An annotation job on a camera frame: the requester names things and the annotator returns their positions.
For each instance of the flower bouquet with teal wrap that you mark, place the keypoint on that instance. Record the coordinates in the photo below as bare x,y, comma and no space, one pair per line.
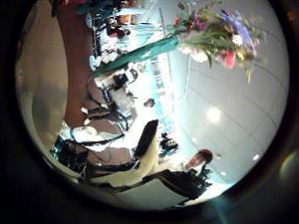
205,41

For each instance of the person in white shirt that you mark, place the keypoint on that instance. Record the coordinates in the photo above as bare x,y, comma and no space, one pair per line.
197,160

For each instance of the black camera on stand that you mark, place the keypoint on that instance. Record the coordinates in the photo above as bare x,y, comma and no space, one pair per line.
168,144

